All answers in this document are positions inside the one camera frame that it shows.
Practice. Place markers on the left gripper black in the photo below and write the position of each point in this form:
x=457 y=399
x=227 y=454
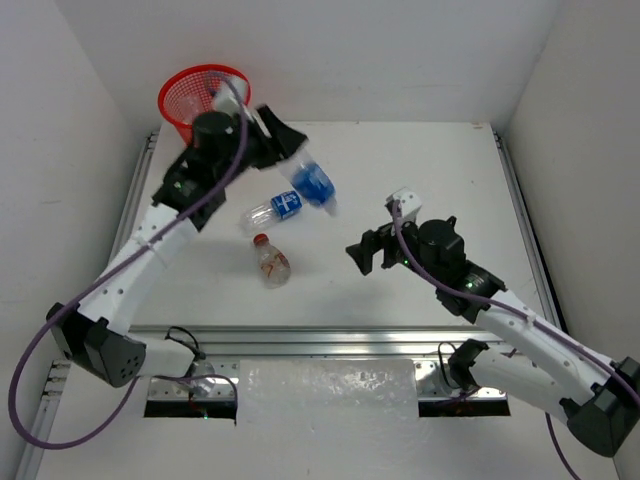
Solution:
x=263 y=141

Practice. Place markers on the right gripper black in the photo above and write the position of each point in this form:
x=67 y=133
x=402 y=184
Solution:
x=372 y=241

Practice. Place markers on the red cap crushed bottle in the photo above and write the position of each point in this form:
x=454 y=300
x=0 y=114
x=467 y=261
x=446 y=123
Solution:
x=273 y=264

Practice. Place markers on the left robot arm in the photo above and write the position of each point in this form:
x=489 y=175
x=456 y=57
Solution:
x=145 y=260

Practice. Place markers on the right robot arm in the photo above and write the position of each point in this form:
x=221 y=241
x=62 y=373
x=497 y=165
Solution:
x=596 y=397

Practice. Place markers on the red mesh waste bin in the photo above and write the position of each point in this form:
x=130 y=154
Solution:
x=203 y=80

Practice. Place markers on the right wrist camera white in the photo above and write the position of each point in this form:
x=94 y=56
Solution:
x=403 y=206

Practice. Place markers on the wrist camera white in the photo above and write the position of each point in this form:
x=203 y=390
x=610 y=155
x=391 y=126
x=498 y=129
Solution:
x=225 y=100
x=403 y=206

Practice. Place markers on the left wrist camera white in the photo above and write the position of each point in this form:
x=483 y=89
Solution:
x=225 y=100

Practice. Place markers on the right aluminium side rail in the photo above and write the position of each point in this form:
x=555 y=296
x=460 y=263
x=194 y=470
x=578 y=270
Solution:
x=534 y=253

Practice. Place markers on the aluminium side rail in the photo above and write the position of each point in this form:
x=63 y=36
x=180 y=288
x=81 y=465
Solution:
x=134 y=194
x=534 y=253

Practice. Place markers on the left aluminium side rail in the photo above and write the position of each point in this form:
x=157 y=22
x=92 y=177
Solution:
x=134 y=194

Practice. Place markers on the aluminium front rail frame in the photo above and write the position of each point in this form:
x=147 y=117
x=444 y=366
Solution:
x=196 y=373

